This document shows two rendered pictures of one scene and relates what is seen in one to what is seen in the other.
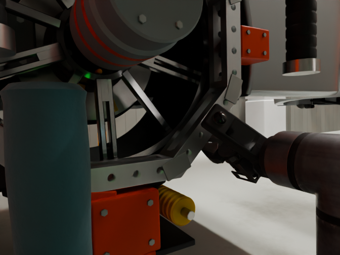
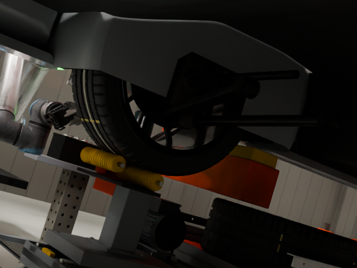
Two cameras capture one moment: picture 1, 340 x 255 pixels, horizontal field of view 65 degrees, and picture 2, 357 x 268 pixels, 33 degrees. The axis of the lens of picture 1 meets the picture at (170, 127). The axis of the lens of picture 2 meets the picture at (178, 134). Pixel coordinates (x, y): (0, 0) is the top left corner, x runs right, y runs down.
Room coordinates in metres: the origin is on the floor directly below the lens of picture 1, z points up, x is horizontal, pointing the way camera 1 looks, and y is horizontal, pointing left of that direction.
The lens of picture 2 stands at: (2.75, 0.10, 0.51)
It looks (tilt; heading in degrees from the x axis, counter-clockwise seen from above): 5 degrees up; 176
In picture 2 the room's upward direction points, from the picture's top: 17 degrees clockwise
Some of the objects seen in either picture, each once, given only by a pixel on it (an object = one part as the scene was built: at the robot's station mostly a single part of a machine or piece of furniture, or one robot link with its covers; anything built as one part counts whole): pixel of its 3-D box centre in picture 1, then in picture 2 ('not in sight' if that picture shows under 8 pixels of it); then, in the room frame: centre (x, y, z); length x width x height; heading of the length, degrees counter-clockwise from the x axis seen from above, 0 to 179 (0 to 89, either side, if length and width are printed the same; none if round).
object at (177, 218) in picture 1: (155, 195); (102, 159); (0.61, 0.04, 0.51); 0.29 x 0.06 x 0.06; 30
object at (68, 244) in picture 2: not in sight; (124, 223); (0.61, 0.18, 0.32); 0.40 x 0.30 x 0.28; 120
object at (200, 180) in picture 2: not in sight; (226, 153); (0.18, 0.52, 0.69); 0.52 x 0.17 x 0.35; 30
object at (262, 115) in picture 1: (265, 112); not in sight; (5.61, -2.01, 0.63); 0.64 x 0.57 x 1.26; 120
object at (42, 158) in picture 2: not in sight; (71, 166); (-0.19, -0.11, 0.44); 0.43 x 0.17 x 0.03; 120
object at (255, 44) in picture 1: (244, 46); not in sight; (0.63, -0.18, 0.85); 0.09 x 0.08 x 0.07; 120
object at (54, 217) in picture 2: not in sight; (62, 213); (-0.21, -0.08, 0.21); 0.10 x 0.10 x 0.42; 30
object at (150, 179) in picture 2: not in sight; (138, 176); (0.61, 0.18, 0.49); 0.29 x 0.06 x 0.06; 30
